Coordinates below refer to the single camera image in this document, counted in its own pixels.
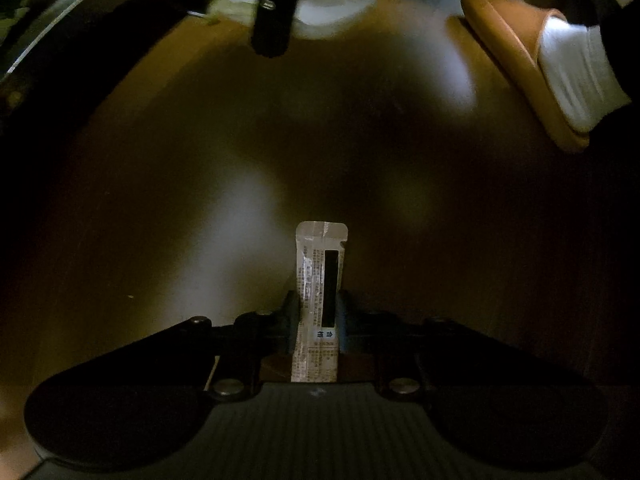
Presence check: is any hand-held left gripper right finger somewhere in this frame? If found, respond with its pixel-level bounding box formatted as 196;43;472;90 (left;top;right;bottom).
336;290;516;403

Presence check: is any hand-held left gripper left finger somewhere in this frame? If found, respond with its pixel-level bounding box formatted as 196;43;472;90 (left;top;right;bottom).
125;290;301;403

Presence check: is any white green wrapper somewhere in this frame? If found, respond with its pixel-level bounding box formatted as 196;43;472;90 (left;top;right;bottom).
206;0;379;41

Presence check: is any white sachet packet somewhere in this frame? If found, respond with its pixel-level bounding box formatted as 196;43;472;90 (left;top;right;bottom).
290;221;349;385

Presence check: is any black trouser leg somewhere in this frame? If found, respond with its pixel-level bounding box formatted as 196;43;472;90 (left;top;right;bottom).
590;0;640;151

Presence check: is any brown slipper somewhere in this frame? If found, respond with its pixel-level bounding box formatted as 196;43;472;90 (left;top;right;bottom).
459;0;596;153

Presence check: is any white sock foot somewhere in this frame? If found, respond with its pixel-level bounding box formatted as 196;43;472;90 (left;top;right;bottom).
540;14;633;133

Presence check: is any metal bench frame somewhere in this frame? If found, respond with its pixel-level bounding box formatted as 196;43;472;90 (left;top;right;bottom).
0;0;146;81

